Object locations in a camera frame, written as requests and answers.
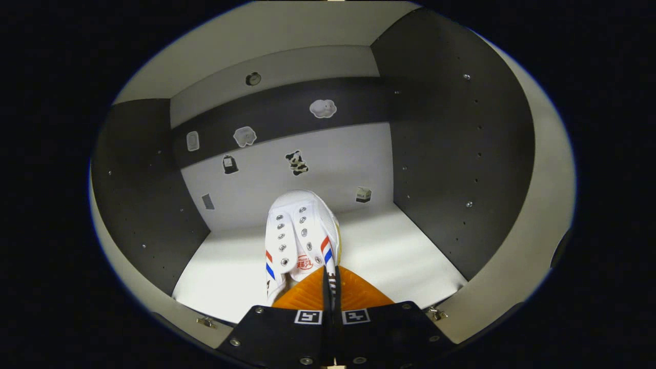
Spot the white striped shoe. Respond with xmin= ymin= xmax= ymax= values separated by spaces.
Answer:
xmin=264 ymin=190 xmax=343 ymax=308

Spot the white shoe cabinet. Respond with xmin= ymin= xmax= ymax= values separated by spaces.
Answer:
xmin=88 ymin=0 xmax=577 ymax=354

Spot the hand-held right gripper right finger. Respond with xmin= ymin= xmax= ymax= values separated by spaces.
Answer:
xmin=331 ymin=265 xmax=459 ymax=367

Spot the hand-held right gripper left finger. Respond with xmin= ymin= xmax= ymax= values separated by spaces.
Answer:
xmin=215 ymin=265 xmax=331 ymax=367

